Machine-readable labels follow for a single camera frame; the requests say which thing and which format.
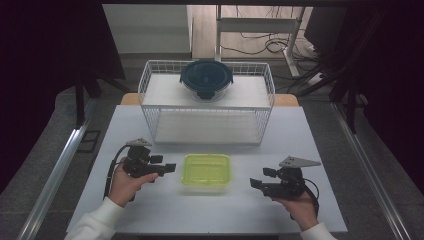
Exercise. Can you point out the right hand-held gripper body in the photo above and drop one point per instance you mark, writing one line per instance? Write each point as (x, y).
(288, 181)

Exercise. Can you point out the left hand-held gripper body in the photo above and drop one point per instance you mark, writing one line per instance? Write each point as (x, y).
(140, 161)

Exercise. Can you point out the clear container with green lid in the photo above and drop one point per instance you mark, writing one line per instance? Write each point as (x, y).
(206, 171)

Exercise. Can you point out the round glass container blue lid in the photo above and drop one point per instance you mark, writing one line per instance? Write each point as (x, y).
(206, 80)

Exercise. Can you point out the person's left hand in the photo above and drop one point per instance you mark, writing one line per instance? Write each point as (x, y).
(125, 186)

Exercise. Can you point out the person's right hand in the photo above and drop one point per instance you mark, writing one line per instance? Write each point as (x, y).
(300, 210)

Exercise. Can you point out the wooden table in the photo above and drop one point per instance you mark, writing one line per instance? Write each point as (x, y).
(286, 100)

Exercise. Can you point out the black stand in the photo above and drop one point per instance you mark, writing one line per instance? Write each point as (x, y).
(350, 83)
(83, 93)

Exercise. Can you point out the white cabinet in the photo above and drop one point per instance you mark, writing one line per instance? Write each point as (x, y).
(146, 26)

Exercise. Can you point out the metal rail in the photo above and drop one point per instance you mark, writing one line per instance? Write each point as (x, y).
(370, 173)
(53, 180)

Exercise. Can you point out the white metal desk frame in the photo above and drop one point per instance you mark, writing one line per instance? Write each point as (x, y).
(256, 25)

